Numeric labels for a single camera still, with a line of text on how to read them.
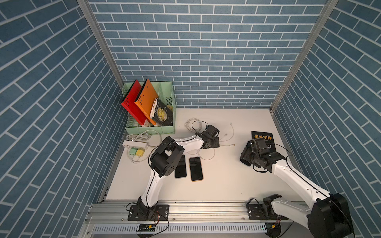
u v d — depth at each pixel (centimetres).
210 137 77
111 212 75
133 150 94
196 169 89
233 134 105
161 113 98
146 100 89
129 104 87
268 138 102
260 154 64
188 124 111
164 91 107
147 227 72
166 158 54
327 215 39
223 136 105
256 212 74
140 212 63
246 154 77
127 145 94
